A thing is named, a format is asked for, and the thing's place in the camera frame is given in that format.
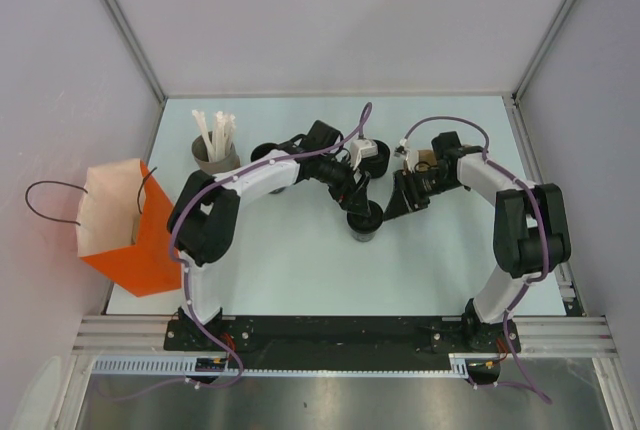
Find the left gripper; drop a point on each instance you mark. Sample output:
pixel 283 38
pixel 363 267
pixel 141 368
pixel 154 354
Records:
pixel 346 191

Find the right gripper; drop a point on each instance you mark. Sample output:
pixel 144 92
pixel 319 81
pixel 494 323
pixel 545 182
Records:
pixel 406 196

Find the black cup lid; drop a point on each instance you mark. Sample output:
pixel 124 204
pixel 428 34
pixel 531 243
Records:
pixel 366 224

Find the black smooth coffee cup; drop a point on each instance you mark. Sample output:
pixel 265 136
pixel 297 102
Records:
pixel 262 150

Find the orange paper bag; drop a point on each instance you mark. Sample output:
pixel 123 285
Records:
pixel 115 194

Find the black ribbed coffee cup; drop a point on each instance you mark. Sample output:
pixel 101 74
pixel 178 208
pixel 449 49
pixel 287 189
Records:
pixel 377 165

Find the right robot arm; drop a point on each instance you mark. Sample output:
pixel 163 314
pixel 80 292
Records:
pixel 530 229

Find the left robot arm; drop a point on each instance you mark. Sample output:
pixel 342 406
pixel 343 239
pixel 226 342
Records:
pixel 207 218

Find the grey straw holder cup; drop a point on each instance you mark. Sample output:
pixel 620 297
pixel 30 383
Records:
pixel 228 163

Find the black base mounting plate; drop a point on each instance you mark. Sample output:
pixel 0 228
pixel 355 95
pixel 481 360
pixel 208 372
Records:
pixel 324 337

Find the white cable duct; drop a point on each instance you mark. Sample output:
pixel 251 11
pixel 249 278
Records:
pixel 446 366

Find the aluminium frame rail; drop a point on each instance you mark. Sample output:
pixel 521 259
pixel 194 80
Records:
pixel 121 335

